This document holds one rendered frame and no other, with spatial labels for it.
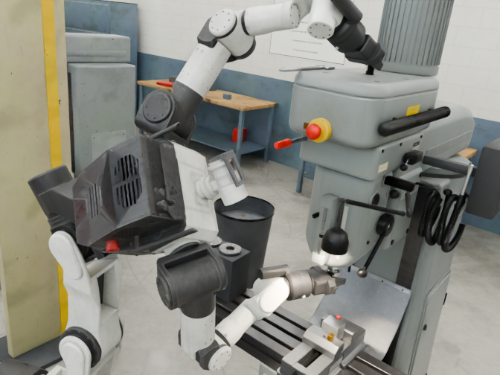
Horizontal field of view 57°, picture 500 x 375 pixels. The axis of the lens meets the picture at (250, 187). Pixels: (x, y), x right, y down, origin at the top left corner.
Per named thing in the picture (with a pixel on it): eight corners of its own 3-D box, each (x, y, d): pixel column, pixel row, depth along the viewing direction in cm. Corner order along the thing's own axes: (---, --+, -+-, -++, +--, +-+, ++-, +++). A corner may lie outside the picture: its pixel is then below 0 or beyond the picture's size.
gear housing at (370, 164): (373, 184, 121) (380, 146, 117) (296, 160, 135) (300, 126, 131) (419, 161, 146) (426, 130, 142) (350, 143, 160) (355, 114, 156)
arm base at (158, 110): (129, 137, 118) (169, 138, 114) (136, 88, 120) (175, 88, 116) (156, 152, 132) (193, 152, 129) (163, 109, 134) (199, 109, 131)
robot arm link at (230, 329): (260, 328, 136) (213, 377, 129) (236, 308, 142) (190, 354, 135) (254, 309, 129) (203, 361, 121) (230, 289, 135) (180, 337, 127)
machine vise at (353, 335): (313, 399, 140) (318, 371, 136) (274, 373, 149) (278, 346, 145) (366, 347, 166) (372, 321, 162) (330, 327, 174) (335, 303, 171)
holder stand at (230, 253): (228, 303, 183) (232, 259, 176) (187, 282, 194) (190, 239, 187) (246, 291, 192) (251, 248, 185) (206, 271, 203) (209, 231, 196)
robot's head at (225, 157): (214, 195, 116) (234, 189, 110) (199, 164, 114) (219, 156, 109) (230, 185, 120) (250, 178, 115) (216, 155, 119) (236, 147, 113)
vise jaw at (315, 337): (333, 360, 147) (335, 350, 146) (301, 341, 154) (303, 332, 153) (343, 351, 151) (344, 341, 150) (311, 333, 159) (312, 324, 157)
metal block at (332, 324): (335, 344, 153) (338, 329, 151) (319, 335, 156) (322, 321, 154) (342, 337, 157) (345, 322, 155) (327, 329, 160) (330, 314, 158)
